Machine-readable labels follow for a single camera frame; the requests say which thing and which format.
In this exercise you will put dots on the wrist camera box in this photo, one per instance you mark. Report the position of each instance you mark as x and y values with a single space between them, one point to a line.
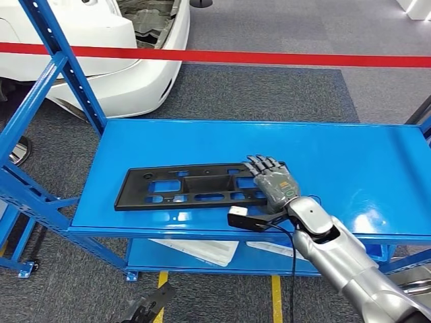
151 303
237 211

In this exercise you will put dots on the chrome stanchion base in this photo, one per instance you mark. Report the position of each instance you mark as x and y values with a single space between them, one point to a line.
417 281
22 154

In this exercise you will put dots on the blue plastic bin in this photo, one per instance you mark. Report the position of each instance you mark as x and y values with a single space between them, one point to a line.
379 252

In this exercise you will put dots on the white plastic tray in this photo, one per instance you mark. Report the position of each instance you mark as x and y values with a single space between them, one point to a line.
208 252

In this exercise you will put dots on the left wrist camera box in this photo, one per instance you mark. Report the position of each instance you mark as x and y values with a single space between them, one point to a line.
151 303

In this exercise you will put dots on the black round stanchion base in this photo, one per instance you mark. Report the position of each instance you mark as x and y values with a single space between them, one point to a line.
201 3

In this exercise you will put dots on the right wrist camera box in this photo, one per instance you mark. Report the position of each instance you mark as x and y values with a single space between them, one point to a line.
237 211

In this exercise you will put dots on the red barrier belt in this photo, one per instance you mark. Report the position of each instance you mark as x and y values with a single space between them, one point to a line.
235 56

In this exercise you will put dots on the black plastic plate bracket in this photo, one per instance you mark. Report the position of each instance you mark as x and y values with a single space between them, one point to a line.
134 191

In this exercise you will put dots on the white car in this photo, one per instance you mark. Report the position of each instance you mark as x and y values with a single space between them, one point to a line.
134 89

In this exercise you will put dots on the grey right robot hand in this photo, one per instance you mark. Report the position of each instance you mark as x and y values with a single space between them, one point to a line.
278 187

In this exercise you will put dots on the white display plinth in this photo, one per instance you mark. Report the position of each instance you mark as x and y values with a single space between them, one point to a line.
417 9

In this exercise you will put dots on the blue metal shelf rack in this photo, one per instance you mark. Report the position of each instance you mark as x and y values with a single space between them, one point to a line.
25 269
201 142

